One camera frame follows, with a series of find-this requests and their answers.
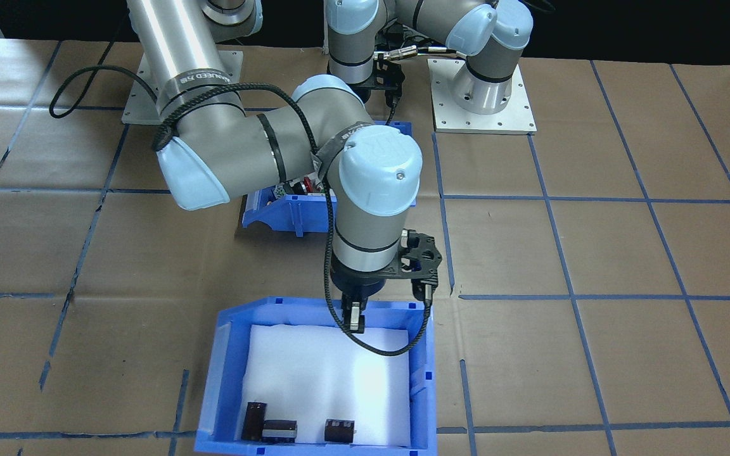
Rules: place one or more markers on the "blue plastic storage bin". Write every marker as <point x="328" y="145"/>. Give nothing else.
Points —
<point x="289" y="212"/>
<point x="225" y="380"/>

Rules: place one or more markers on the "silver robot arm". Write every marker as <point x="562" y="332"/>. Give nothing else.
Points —
<point x="492" y="69"/>
<point x="225" y="145"/>

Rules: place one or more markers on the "red mushroom push button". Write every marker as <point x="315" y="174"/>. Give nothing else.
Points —
<point x="307" y="186"/>

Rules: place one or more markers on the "white foam pad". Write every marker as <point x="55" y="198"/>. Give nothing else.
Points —
<point x="314" y="380"/>

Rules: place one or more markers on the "black block with silver stripe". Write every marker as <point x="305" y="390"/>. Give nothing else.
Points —
<point x="279" y="434"/>

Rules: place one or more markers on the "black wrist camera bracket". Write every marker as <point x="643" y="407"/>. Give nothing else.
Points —
<point x="390" y="76"/>
<point x="425" y="259"/>

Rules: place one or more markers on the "dark brown switch block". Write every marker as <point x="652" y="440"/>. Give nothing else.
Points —
<point x="338" y="430"/>

